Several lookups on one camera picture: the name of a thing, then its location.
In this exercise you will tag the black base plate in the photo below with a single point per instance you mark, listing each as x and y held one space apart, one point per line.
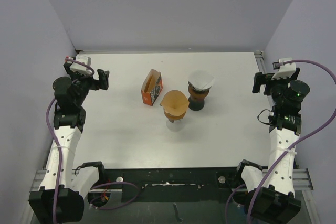
173 185

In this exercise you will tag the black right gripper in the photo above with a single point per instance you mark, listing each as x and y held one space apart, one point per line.
260 78

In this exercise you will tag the orange coffee filter box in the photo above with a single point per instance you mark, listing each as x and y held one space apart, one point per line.
152 87

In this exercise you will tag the white paper coffee filter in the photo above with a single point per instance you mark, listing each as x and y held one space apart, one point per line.
201 80

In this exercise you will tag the clear glass carafe wooden collar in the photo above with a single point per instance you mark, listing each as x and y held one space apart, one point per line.
175 126

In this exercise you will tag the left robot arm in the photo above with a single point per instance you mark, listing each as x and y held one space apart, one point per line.
60 197

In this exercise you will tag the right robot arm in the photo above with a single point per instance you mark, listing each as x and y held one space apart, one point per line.
272 198

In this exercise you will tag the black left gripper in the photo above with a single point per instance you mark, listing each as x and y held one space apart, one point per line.
102 83

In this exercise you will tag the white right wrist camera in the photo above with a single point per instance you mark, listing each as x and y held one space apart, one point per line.
284 69

